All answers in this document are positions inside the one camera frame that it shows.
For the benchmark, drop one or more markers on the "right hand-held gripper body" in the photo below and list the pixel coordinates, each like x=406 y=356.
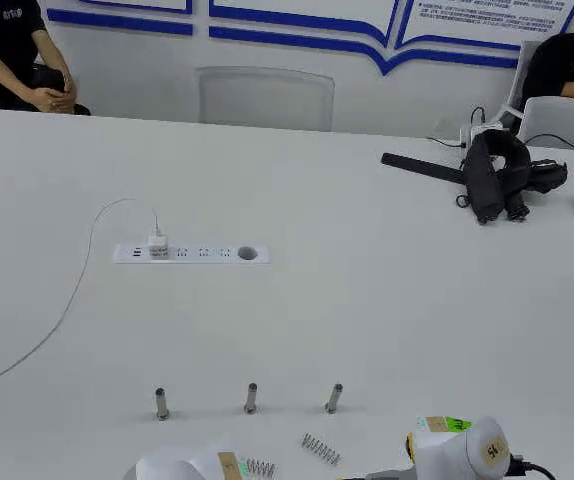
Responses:
x=454 y=452

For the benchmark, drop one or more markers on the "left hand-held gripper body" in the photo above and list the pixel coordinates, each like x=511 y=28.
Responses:
x=182 y=465

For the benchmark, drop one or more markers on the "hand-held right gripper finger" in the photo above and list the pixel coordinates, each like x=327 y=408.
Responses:
x=392 y=475

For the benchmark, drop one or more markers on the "metal pin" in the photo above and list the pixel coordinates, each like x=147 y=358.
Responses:
x=334 y=396
x=251 y=396
x=161 y=401

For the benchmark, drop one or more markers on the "steel coil spring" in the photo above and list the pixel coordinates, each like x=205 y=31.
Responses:
x=260 y=469
x=321 y=449

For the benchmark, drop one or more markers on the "white power strip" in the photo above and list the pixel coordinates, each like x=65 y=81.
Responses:
x=202 y=253

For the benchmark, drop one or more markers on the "white plug charger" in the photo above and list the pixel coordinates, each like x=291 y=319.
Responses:
x=157 y=245

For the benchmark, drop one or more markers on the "white power adapter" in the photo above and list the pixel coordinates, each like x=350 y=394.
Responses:
x=477 y=134

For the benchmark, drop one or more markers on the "white office chair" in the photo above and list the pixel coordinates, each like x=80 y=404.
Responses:
x=562 y=122
x=521 y=75

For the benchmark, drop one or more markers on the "grey office chair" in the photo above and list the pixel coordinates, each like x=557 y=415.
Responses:
x=266 y=97

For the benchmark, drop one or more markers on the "blue white wall sign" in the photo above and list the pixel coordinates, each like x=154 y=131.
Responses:
x=312 y=22

